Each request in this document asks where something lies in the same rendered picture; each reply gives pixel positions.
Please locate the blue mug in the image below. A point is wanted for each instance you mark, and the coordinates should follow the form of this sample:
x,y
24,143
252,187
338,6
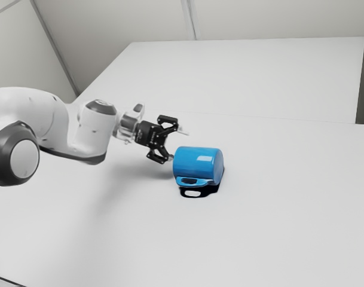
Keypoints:
x,y
196,166

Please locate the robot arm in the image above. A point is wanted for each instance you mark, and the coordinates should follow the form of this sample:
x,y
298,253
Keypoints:
x,y
50,125

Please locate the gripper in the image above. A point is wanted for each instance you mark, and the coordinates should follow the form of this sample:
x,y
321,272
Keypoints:
x,y
145,133

